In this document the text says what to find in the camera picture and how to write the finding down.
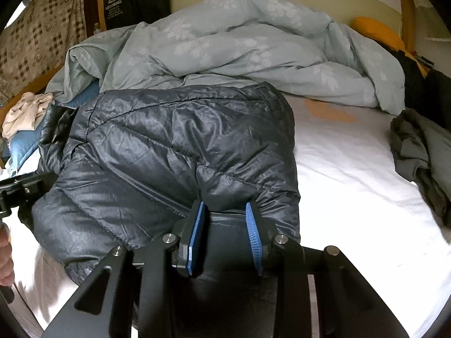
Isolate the black garment pile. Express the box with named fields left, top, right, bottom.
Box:
left=395, top=51, right=450, bottom=130

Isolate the light green floral duvet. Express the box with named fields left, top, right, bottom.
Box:
left=47, top=0, right=405, bottom=115

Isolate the patterned checkered curtain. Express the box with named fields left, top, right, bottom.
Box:
left=1, top=0, right=87, bottom=104

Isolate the dark grey garment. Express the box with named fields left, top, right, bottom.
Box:
left=390, top=109, right=450, bottom=227

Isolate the black puffer down jacket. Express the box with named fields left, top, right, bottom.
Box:
left=18, top=83, right=300, bottom=284

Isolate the white bed sheet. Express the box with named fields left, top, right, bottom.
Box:
left=6, top=92, right=451, bottom=338

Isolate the person left hand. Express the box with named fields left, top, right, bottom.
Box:
left=0, top=224, right=15, bottom=287

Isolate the beige crumpled cloth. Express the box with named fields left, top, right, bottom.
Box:
left=1, top=92, right=54, bottom=140

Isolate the blue pillow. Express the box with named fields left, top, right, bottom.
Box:
left=6, top=80, right=100, bottom=177

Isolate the orange pillow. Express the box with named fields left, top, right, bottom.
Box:
left=351, top=15, right=431, bottom=77

